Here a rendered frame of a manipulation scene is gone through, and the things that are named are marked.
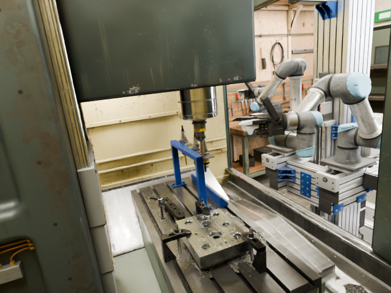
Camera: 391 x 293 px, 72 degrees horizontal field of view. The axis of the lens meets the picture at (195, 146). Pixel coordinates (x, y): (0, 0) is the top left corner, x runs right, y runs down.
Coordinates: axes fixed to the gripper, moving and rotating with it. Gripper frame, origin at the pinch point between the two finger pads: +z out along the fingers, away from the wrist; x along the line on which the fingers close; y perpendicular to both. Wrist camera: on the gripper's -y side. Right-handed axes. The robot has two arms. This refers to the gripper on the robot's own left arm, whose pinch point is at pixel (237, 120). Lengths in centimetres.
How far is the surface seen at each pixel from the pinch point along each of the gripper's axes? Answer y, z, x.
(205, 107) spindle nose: -7.1, 13.5, -7.6
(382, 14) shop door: -98, -326, 353
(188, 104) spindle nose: -8.7, 20.0, -7.0
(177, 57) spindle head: -25.1, 22.7, -15.2
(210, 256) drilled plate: 47, 16, -22
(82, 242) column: 20, 50, -48
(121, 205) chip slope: 68, 70, 70
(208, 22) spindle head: -36.0, 11.5, -11.4
